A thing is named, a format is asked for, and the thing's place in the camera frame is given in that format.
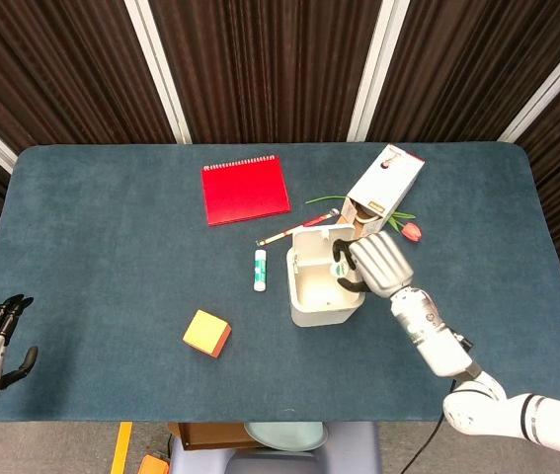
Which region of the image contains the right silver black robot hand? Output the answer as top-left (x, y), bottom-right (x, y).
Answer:
top-left (331, 230), bottom-right (415, 299)

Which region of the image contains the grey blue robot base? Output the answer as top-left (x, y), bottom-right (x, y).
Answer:
top-left (168, 422), bottom-right (384, 474)

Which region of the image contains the pale green ceramic bowl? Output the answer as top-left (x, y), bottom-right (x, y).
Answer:
top-left (244, 422), bottom-right (329, 451)

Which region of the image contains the pink artificial tulip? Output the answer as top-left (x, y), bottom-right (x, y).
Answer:
top-left (305, 196), bottom-right (423, 243)

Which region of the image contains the white cardboard product box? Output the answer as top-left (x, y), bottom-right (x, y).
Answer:
top-left (339, 143), bottom-right (426, 238)

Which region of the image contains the white plastic organizer box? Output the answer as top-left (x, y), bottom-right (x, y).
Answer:
top-left (285, 222), bottom-right (365, 328)

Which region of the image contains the red white striped pencil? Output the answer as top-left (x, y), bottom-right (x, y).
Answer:
top-left (258, 209), bottom-right (341, 247)

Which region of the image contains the white green glue stick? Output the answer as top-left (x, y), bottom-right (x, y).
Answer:
top-left (253, 249), bottom-right (268, 291)

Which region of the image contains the blue felt table cover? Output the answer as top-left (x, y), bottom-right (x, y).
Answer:
top-left (0, 141), bottom-right (560, 425)

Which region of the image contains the red spiral notebook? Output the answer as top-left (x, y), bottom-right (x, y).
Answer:
top-left (200, 154), bottom-right (292, 227)

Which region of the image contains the orange yellow foam cube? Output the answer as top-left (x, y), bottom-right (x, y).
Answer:
top-left (182, 309), bottom-right (232, 359)

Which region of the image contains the orange plastic object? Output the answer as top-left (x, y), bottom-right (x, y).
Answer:
top-left (138, 453), bottom-right (170, 474)

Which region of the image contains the brown wooden box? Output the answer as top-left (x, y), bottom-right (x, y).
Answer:
top-left (179, 422), bottom-right (261, 451)

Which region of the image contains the black cable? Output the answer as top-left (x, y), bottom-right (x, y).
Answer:
top-left (401, 378), bottom-right (458, 474)

